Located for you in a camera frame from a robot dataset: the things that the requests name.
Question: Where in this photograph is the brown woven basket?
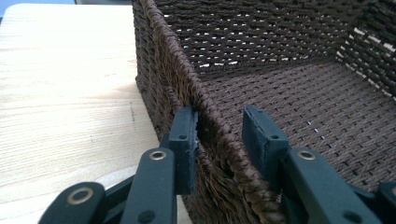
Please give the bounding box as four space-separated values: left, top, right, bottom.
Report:
132 0 396 224

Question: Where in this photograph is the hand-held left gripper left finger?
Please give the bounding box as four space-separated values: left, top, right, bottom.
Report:
168 105 199 195

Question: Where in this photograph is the pale partition panel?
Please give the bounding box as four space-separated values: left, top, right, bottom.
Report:
0 0 76 13

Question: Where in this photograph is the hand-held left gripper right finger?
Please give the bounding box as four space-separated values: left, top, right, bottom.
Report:
242 105 290 190

